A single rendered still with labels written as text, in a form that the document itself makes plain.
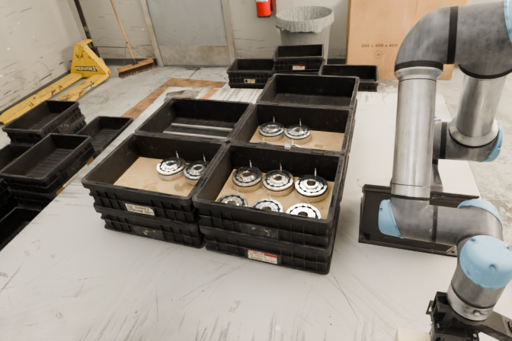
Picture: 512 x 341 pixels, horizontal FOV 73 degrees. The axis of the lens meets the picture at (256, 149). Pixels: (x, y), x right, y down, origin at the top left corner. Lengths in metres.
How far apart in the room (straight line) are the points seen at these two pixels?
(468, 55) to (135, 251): 1.08
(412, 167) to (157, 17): 4.10
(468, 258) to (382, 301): 0.42
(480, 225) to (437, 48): 0.35
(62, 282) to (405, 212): 1.02
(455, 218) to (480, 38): 0.35
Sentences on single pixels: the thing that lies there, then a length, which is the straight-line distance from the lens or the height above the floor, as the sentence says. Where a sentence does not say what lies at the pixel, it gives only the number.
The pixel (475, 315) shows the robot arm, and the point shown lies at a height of 0.97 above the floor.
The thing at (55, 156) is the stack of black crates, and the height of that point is 0.49.
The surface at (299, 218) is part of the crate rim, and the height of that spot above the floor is 0.93.
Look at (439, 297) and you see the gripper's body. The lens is 0.82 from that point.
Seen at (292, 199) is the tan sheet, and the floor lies 0.83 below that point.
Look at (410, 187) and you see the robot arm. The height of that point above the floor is 1.10.
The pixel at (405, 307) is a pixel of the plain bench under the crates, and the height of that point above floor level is 0.70.
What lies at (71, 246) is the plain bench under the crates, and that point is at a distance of 1.39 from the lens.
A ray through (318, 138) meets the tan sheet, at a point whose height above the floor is 0.83.
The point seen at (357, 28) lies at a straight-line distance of 3.84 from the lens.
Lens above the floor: 1.60
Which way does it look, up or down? 35 degrees down
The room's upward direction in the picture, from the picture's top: 7 degrees counter-clockwise
